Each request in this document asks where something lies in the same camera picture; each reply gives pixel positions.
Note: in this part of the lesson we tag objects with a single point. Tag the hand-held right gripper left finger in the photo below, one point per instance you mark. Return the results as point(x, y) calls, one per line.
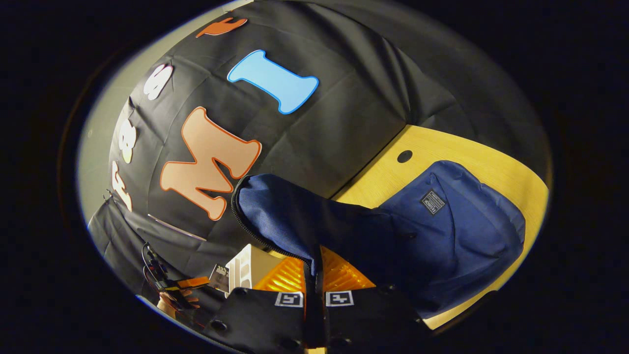
point(255, 319)

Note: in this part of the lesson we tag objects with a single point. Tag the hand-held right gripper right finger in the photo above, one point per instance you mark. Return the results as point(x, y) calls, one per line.
point(358, 324)

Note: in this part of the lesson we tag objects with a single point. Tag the black table grommet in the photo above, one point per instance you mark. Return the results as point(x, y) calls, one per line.
point(404, 156)

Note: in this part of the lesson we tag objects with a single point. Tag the black backdrop cloth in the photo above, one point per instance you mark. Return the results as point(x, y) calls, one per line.
point(334, 123)

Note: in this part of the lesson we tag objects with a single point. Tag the white plastic bookshelf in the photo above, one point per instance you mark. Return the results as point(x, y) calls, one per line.
point(255, 268)

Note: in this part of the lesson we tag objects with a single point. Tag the dark grey book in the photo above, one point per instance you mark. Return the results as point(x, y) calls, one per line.
point(220, 279)

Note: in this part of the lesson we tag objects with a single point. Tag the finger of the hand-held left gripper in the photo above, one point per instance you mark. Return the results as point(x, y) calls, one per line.
point(191, 282)

